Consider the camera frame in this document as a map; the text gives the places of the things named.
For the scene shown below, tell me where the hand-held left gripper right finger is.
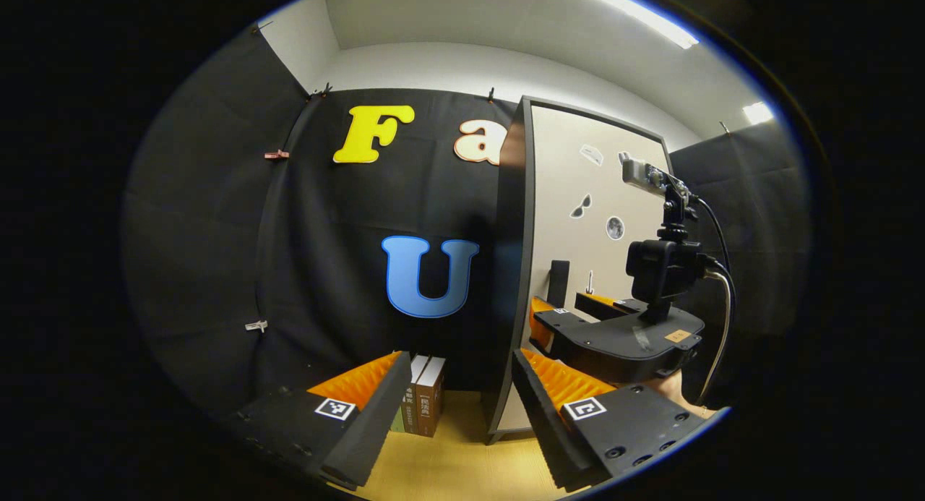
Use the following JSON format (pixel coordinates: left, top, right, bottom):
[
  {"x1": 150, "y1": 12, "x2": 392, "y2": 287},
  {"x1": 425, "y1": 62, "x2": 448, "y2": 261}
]
[{"x1": 510, "y1": 347, "x2": 718, "y2": 492}]

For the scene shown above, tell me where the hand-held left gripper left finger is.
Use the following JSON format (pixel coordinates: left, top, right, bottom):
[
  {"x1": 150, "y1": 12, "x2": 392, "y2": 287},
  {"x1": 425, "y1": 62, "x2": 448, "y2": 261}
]
[{"x1": 230, "y1": 350, "x2": 413, "y2": 492}]

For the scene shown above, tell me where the beige cabinet door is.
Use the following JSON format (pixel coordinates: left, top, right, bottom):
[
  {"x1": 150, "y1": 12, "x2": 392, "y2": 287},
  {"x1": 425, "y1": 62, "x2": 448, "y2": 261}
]
[{"x1": 520, "y1": 103, "x2": 673, "y2": 434}]

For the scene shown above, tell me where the brown book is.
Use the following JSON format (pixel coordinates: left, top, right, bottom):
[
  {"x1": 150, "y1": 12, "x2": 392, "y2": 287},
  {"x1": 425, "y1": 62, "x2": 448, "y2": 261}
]
[
  {"x1": 400, "y1": 354, "x2": 433, "y2": 436},
  {"x1": 416, "y1": 356, "x2": 447, "y2": 439}
]

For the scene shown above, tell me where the black backdrop cloth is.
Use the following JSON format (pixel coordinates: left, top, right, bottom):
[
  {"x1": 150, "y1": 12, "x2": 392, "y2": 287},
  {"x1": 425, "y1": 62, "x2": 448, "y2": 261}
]
[{"x1": 121, "y1": 22, "x2": 807, "y2": 416}]

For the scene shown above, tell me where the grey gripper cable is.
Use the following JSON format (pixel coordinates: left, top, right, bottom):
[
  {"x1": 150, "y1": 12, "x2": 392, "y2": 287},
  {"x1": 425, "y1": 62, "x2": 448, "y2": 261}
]
[{"x1": 695, "y1": 267, "x2": 738, "y2": 406}]

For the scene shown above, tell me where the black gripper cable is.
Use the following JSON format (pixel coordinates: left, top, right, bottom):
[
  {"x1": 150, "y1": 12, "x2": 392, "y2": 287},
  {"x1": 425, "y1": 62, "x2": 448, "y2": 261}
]
[{"x1": 692, "y1": 195, "x2": 732, "y2": 270}]

